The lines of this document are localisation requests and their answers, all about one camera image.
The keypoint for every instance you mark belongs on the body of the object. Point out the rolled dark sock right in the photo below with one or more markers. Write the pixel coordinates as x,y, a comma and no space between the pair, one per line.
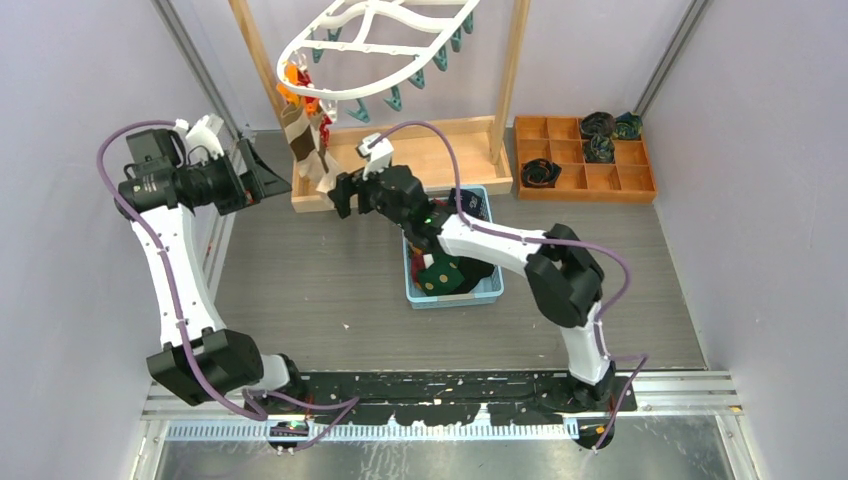
628,127

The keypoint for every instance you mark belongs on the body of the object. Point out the rolled dark sock left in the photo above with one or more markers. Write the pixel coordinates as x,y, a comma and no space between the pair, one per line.
540,173

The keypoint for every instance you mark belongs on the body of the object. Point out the rolled dark sock top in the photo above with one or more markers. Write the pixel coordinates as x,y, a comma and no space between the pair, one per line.
598,123

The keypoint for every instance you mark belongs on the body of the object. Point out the beige brown-cuffed sock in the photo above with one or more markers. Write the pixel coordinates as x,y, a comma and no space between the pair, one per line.
302,138
328,172

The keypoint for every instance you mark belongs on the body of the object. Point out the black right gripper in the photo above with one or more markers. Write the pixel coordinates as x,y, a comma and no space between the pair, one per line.
346,187

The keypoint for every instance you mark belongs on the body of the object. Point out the rolled dark sock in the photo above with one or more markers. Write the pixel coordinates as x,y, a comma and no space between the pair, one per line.
599,150
628,127
598,123
540,173

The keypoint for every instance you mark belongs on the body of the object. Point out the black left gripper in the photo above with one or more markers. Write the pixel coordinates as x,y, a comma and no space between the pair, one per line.
251,186

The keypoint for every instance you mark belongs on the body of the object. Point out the navy sock with white cuff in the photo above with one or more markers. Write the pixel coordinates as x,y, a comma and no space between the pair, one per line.
470,202

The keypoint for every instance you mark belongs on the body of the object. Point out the green dotted sock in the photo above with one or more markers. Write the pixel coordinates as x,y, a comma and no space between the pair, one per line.
435,275

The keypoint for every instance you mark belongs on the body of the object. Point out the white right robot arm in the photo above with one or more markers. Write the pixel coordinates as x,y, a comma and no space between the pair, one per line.
563,276

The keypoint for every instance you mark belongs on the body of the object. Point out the white round clip hanger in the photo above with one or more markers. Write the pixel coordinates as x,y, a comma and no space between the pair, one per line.
422,33

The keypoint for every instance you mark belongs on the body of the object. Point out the red snowflake sock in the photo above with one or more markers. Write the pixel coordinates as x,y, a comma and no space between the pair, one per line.
313,107

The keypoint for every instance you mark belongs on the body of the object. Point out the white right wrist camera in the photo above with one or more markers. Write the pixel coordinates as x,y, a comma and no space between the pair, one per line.
377,151

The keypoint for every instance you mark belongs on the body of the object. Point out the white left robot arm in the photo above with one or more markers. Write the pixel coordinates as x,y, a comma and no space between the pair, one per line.
171,176

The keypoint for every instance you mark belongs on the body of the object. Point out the rolled dark sock middle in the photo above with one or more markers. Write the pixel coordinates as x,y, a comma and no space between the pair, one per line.
599,150

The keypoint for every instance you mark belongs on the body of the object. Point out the light blue plastic basket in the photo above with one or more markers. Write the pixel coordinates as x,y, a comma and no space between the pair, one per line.
487,291

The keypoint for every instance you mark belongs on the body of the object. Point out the orange wooden compartment tray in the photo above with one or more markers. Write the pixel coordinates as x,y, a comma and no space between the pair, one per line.
557,138

